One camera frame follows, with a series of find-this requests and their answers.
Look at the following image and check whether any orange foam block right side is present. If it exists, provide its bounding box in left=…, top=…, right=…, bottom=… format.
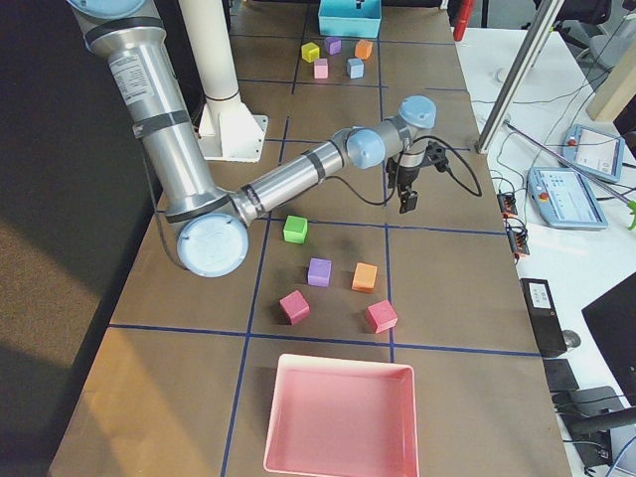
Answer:
left=351, top=262, right=378, bottom=293

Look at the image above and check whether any reacher grabber stick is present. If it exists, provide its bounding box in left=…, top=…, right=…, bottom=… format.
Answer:
left=508, top=124, right=635, bottom=230

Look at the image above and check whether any far teach pendant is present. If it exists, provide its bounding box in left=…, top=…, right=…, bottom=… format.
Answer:
left=561, top=124, right=626, bottom=184

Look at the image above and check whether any green foam block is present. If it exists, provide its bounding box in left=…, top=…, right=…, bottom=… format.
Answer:
left=283, top=215, right=308, bottom=244

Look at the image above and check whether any black monitor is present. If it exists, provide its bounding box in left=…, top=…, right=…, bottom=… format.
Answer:
left=582, top=276, right=635, bottom=403

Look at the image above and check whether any crimson foam block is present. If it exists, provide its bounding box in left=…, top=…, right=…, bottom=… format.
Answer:
left=279, top=290, right=311, bottom=325

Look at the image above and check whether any aluminium frame post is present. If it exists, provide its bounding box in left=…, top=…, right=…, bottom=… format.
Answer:
left=475, top=0, right=564, bottom=154

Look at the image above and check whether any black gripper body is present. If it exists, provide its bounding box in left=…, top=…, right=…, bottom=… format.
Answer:
left=386, top=153, right=422, bottom=198

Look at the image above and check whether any orange foam block left side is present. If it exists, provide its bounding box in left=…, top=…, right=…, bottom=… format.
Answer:
left=355, top=39, right=374, bottom=60

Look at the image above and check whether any yellow foam block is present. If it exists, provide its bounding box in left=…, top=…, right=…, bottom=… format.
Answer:
left=301, top=42, right=320, bottom=64

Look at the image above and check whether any purple foam block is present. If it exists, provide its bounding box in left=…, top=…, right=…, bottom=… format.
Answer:
left=324, top=37, right=342, bottom=56
left=307, top=257, right=332, bottom=287

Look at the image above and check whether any teach pendant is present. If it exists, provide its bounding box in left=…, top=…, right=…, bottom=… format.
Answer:
left=527, top=167, right=608, bottom=231
left=561, top=124, right=626, bottom=184

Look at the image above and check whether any pink foam block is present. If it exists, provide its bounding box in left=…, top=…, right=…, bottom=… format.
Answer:
left=313, top=59, right=329, bottom=80

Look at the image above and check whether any teal plastic bin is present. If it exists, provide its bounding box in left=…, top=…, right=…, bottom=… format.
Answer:
left=318, top=0, right=382, bottom=39

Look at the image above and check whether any red cylinder object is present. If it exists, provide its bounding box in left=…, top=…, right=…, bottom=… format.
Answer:
left=453, top=0, right=474, bottom=42

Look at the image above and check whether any black power box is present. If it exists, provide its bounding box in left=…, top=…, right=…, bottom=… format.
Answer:
left=520, top=278, right=566, bottom=358

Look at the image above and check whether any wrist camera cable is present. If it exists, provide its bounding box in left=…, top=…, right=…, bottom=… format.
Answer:
left=337, top=136, right=484, bottom=206

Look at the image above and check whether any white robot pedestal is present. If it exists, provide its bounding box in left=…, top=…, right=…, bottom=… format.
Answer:
left=179, top=0, right=268, bottom=163

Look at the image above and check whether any red foam block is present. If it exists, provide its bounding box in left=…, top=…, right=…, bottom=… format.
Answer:
left=365, top=299, right=398, bottom=334

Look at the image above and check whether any purple foam block left side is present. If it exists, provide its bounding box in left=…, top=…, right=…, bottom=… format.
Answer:
left=324, top=37, right=342, bottom=56

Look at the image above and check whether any purple foam block right side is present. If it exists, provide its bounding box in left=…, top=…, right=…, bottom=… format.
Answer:
left=307, top=257, right=332, bottom=287

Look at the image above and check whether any orange foam block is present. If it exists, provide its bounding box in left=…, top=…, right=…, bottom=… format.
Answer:
left=351, top=262, right=378, bottom=293
left=355, top=39, right=374, bottom=60

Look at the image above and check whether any red plastic bin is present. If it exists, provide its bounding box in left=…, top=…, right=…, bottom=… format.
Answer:
left=263, top=354, right=419, bottom=476

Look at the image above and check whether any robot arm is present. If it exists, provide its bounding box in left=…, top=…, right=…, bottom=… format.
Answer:
left=71, top=1, right=436, bottom=277

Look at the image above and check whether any light blue block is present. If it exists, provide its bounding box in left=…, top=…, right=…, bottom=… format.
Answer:
left=346, top=58, right=365, bottom=80

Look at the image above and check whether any near teach pendant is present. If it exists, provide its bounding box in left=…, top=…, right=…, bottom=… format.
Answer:
left=527, top=167, right=608, bottom=231

